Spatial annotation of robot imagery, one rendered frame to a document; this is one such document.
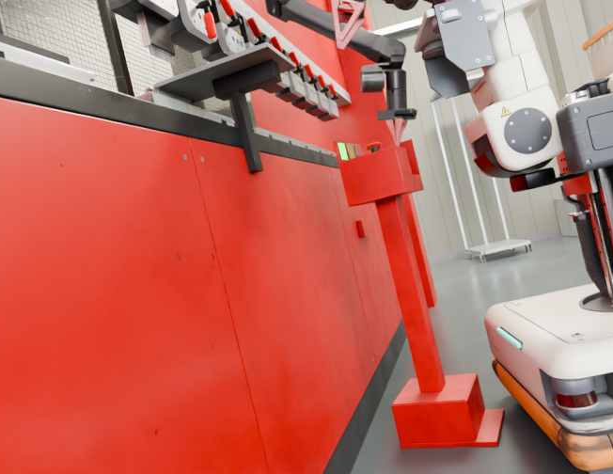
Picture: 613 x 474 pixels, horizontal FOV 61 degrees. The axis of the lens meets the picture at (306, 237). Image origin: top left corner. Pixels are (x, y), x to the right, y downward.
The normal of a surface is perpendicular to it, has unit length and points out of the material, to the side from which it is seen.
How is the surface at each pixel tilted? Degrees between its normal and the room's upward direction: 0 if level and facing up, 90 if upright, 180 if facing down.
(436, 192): 90
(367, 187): 90
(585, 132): 90
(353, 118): 90
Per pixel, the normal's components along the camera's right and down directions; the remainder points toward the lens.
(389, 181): -0.43, 0.11
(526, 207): -0.10, 0.03
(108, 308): 0.93, -0.22
